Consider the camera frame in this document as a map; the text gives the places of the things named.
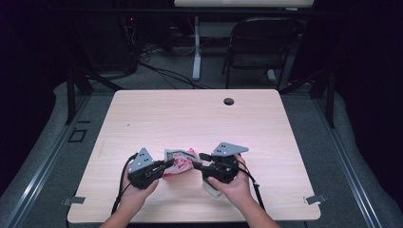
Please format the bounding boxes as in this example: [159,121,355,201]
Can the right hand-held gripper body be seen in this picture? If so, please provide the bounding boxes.
[202,142,250,184]

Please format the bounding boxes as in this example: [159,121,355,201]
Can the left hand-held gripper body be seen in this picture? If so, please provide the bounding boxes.
[127,147,165,190]

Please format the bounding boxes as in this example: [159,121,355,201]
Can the red printed clear plastic bag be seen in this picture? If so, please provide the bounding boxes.
[163,147,203,179]

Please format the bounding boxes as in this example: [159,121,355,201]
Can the person's left hand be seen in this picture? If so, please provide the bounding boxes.
[122,167,160,208]

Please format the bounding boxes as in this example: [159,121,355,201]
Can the person's right hand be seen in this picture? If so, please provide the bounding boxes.
[207,155,255,207]

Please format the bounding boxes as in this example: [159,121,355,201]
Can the grey tape strip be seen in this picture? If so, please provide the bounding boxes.
[62,196,86,207]
[303,194,327,205]

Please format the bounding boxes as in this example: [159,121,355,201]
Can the white desk leg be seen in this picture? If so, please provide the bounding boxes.
[191,15,203,82]

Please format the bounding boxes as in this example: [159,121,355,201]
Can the black metal stand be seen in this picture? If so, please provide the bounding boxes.
[65,67,124,125]
[278,67,336,129]

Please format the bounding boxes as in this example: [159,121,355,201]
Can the black folding chair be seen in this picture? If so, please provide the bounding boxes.
[221,17,306,91]

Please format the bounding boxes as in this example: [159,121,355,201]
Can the left hand-held gripper cable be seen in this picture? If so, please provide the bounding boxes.
[110,152,139,217]

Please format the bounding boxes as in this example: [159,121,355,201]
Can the hand-held gripper cable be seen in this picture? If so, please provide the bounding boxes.
[236,160,266,212]
[110,152,139,217]

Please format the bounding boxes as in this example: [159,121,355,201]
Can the right hand-held gripper cable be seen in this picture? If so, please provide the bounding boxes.
[236,160,266,212]

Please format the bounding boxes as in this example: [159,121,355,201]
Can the black floor cables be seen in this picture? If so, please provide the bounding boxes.
[139,60,212,90]

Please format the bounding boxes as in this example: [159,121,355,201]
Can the aluminium floor rail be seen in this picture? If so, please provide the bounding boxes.
[312,94,384,228]
[6,94,93,228]

